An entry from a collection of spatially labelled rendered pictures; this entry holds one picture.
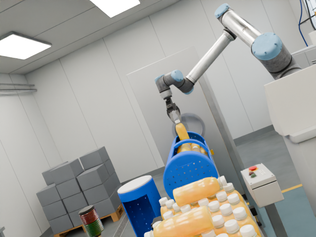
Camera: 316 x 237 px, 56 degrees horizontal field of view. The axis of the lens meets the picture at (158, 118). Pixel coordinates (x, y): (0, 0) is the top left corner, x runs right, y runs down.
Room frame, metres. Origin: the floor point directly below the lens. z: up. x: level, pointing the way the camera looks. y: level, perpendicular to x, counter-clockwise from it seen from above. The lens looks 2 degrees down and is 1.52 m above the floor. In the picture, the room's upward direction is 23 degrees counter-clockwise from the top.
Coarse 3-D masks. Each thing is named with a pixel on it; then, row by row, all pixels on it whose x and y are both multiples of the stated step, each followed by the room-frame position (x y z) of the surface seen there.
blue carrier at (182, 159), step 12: (192, 132) 2.30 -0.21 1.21; (180, 144) 1.91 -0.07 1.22; (204, 144) 1.95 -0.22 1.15; (168, 156) 1.90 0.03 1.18; (180, 156) 1.51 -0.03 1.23; (192, 156) 1.50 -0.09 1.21; (204, 156) 1.51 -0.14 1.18; (168, 168) 1.51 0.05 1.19; (180, 168) 1.51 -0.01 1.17; (192, 168) 1.50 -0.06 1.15; (204, 168) 1.49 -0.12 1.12; (168, 180) 1.52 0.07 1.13; (180, 180) 1.51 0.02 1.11; (192, 180) 1.50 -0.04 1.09; (168, 192) 1.52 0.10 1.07
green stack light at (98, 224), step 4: (96, 220) 1.09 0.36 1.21; (100, 220) 1.11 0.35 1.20; (88, 224) 1.08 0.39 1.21; (92, 224) 1.08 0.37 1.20; (96, 224) 1.08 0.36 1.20; (100, 224) 1.10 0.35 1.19; (88, 228) 1.08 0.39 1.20; (92, 228) 1.08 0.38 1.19; (96, 228) 1.08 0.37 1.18; (100, 228) 1.09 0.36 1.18; (88, 232) 1.08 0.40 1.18; (92, 232) 1.08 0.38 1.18; (96, 232) 1.08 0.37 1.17; (100, 232) 1.08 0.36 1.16; (88, 236) 1.09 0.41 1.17; (92, 236) 1.08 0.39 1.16
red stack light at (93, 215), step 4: (92, 212) 1.09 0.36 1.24; (96, 212) 1.11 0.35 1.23; (80, 216) 1.08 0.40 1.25; (84, 216) 1.08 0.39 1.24; (88, 216) 1.08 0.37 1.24; (92, 216) 1.08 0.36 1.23; (96, 216) 1.10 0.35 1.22; (84, 220) 1.08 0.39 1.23; (88, 220) 1.08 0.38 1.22; (92, 220) 1.08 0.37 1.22; (84, 224) 1.08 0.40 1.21
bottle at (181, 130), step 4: (176, 124) 2.25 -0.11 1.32; (180, 124) 2.23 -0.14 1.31; (176, 128) 2.24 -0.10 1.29; (180, 128) 2.22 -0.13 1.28; (184, 128) 2.23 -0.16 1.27; (180, 132) 2.23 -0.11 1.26; (184, 132) 2.23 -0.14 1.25; (180, 136) 2.23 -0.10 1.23; (184, 136) 2.22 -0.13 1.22; (188, 136) 2.24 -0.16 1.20
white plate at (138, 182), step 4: (144, 176) 2.31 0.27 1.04; (148, 176) 2.25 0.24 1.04; (136, 180) 2.30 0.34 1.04; (140, 180) 2.24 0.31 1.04; (144, 180) 2.18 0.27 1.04; (148, 180) 2.15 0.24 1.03; (128, 184) 2.27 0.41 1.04; (132, 184) 2.21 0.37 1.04; (136, 184) 2.16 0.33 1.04; (140, 184) 2.11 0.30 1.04; (120, 188) 2.25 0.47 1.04; (124, 188) 2.20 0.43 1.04; (128, 188) 2.15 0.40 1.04; (132, 188) 2.10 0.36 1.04; (136, 188) 2.09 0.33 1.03; (120, 192) 2.13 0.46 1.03; (124, 192) 2.10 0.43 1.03
